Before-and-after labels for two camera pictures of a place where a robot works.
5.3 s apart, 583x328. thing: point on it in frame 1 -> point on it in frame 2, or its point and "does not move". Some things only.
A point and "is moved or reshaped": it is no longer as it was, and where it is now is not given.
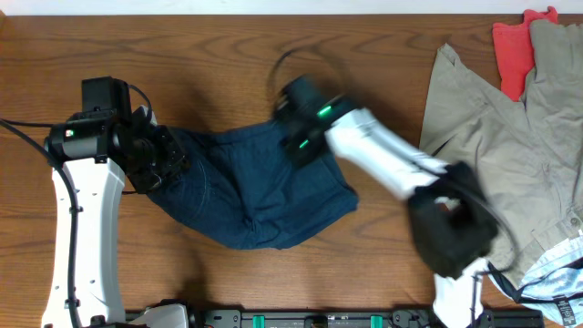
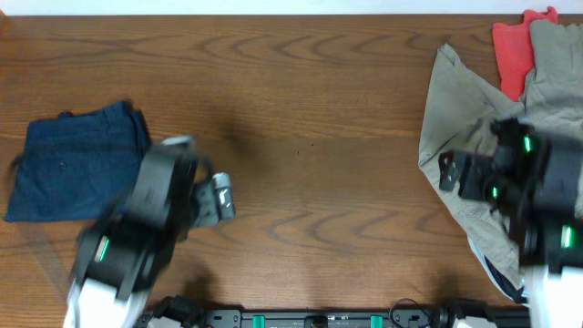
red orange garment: [515, 50] does not move
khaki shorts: [527, 152] does not move
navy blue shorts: [243, 185] is moved or reshaped
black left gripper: [178, 158] -> [210, 210]
